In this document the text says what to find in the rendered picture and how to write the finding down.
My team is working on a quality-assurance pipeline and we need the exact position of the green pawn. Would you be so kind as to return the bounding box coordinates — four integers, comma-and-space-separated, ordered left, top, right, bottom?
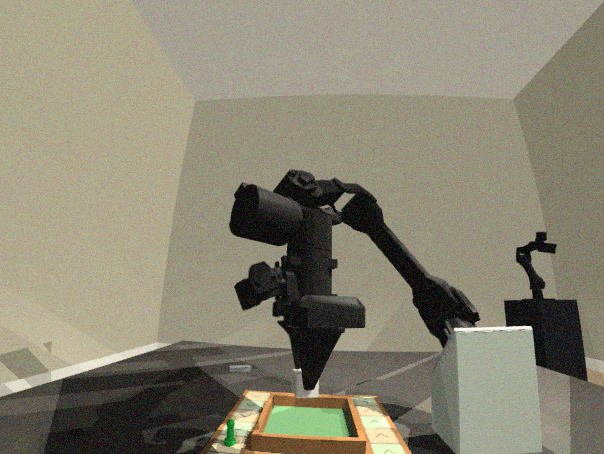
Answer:
224, 419, 235, 447

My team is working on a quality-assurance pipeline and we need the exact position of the white die with black pips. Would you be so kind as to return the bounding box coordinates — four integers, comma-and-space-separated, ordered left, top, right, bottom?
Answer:
292, 369, 319, 398

